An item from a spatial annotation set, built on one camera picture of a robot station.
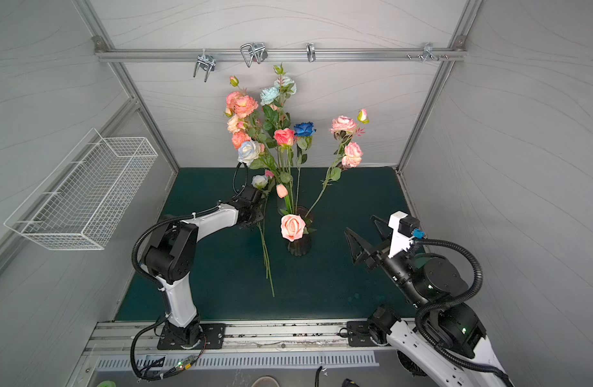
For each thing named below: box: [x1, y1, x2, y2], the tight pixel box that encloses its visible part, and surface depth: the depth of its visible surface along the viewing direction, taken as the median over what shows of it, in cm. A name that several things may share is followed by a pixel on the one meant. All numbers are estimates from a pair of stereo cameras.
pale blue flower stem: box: [259, 62, 298, 141], surface depth 80 cm
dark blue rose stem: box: [294, 121, 317, 209], surface depth 76 cm
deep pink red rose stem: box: [273, 128, 296, 214], surface depth 75 cm
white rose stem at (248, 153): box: [237, 140, 271, 170], surface depth 75 cm
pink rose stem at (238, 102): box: [223, 75, 259, 119], surface depth 77 cm
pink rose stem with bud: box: [304, 108, 370, 218], surface depth 66 cm
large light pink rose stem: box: [280, 214, 317, 242], surface depth 52 cm
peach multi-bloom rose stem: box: [227, 113, 252, 150], surface depth 77 cm
